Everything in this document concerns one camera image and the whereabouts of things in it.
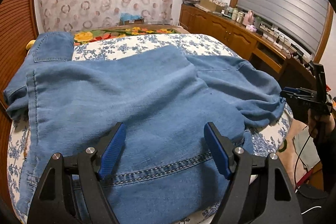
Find wooden cabinet counter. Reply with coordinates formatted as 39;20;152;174
179;2;318;83

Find blue and white floral sheet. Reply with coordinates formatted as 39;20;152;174
7;33;294;224

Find person's right forearm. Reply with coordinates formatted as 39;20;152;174
312;119;336;197

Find white cable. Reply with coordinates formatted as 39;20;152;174
301;207;322;215

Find open cardboard box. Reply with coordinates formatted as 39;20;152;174
196;0;224;12

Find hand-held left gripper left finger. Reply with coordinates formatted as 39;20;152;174
27;122;127;224

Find blue denim pants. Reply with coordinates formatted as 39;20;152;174
3;31;286;224

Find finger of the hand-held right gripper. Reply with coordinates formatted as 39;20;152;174
283;87;315;96
280;93;314;104

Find cardboard box with blue contents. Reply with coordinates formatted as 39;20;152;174
119;13;145;26

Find red cable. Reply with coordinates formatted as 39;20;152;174
293;124;319;191

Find row of toiletry bottles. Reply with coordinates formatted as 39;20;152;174
222;6;246;22

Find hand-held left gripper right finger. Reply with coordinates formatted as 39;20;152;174
204;122;301;224

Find pink bottle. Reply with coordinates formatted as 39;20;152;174
243;10;255;26

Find orange flowered blanket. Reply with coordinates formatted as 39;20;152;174
73;25;190;46

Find brown slatted wooden wardrobe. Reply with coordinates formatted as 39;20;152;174
0;0;38;109

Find person's right hand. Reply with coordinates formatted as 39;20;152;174
307;109;336;141

